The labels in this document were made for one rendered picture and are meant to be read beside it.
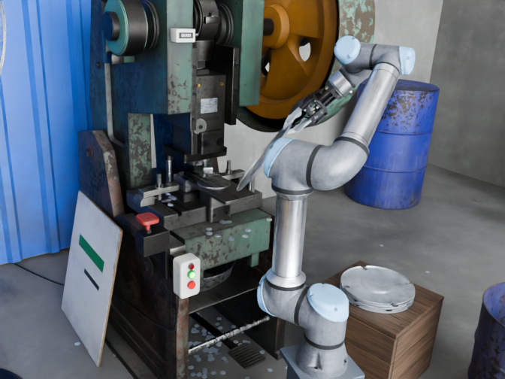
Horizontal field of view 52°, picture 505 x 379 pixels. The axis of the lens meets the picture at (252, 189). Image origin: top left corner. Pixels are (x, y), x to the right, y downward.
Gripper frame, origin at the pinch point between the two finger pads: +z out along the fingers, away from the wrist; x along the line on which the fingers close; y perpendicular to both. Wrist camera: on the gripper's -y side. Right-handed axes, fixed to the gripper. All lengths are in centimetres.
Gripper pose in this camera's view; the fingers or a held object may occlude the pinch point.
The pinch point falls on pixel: (287, 128)
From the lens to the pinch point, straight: 172.2
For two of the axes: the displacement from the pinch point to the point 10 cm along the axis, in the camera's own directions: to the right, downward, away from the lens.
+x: 6.7, 7.0, 2.4
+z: -7.4, 6.2, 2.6
